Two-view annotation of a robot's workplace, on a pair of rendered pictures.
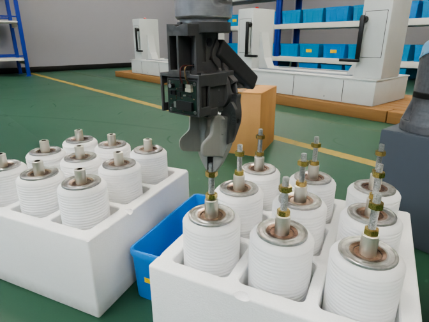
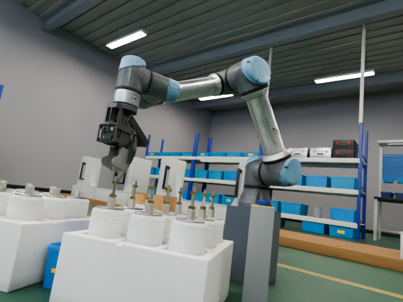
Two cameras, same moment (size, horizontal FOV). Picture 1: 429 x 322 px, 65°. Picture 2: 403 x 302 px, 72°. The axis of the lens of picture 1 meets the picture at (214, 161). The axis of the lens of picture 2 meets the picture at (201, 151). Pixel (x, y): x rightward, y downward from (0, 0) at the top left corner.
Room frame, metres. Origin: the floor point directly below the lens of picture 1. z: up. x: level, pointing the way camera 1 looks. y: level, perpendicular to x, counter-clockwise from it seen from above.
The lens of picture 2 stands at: (-0.34, -0.08, 0.31)
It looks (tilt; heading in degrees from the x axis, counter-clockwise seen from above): 10 degrees up; 350
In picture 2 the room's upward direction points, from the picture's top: 8 degrees clockwise
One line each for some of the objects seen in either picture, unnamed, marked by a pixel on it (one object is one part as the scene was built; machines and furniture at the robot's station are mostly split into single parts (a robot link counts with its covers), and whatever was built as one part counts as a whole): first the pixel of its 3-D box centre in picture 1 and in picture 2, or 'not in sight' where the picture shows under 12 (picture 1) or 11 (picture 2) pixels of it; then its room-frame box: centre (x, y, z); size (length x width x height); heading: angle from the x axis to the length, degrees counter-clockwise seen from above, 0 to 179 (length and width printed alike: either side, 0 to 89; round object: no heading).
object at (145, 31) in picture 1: (177, 46); (113, 178); (4.65, 0.47, 0.45); 1.61 x 0.57 x 0.74; 41
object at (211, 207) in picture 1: (211, 207); (111, 203); (0.49, 0.00, 0.26); 0.02 x 0.02 x 0.03
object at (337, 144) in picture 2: not in sight; (345, 146); (4.03, -3.47, 1.57); 0.42 x 0.34 x 0.17; 130
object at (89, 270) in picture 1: (88, 215); (17, 238); (0.78, 0.33, 0.09); 0.39 x 0.39 x 0.18; 66
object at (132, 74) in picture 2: not in sight; (132, 76); (0.48, 0.01, 0.64); 0.09 x 0.08 x 0.11; 112
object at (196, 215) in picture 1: (211, 214); (110, 208); (0.49, 0.00, 0.25); 0.08 x 0.08 x 0.01
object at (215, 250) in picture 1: (211, 261); (104, 241); (0.49, 0.00, 0.16); 0.10 x 0.10 x 0.18
